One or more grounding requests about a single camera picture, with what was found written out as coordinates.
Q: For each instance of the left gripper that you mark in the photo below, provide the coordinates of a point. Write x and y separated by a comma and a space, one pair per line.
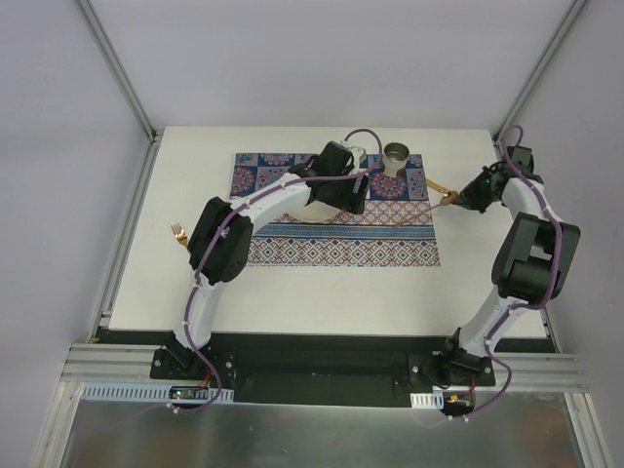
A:
355, 196

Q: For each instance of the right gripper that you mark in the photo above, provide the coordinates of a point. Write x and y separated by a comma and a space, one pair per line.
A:
477, 195

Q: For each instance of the cream plate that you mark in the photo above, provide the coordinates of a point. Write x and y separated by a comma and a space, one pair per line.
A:
316, 212

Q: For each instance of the copper spoon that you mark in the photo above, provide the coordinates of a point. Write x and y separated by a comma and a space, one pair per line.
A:
446, 200

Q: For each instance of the gold knife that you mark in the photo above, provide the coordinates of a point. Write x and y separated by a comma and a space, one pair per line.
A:
437, 187

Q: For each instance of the patterned cloth placemat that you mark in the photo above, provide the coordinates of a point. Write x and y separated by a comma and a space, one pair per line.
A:
361, 240

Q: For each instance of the metal cup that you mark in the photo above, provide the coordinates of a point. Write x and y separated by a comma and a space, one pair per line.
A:
394, 159

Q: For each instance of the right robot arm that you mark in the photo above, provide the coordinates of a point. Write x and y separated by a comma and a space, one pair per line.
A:
531, 266

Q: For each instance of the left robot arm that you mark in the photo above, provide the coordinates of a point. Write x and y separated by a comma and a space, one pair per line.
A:
220, 243

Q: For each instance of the gold fork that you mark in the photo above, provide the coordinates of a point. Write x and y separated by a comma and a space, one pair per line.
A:
180, 235

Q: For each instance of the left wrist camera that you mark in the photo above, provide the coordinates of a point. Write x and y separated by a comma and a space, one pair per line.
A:
359, 154

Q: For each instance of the right aluminium frame post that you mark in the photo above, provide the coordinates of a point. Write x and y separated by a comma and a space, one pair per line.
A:
571, 17

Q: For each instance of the aluminium frame post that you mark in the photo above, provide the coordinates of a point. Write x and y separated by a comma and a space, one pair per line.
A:
115, 66
571, 17

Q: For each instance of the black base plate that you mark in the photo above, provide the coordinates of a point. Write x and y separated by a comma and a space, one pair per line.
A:
324, 370

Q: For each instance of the left aluminium frame post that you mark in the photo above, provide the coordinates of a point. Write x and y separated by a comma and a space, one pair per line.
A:
115, 66

